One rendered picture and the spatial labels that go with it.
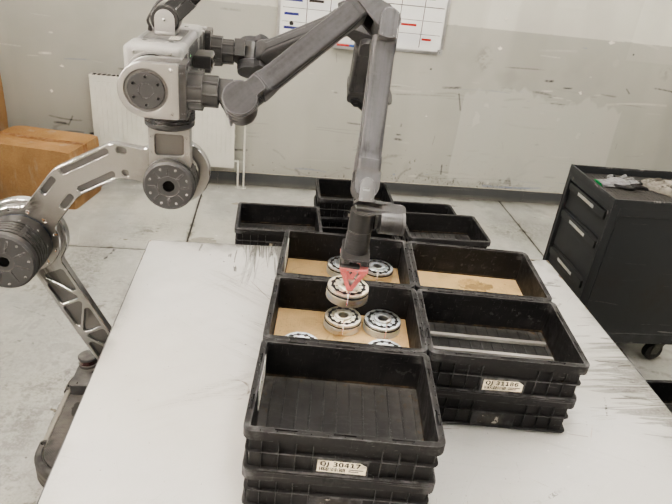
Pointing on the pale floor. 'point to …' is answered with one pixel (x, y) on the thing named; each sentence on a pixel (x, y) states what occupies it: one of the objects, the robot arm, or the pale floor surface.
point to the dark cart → (617, 254)
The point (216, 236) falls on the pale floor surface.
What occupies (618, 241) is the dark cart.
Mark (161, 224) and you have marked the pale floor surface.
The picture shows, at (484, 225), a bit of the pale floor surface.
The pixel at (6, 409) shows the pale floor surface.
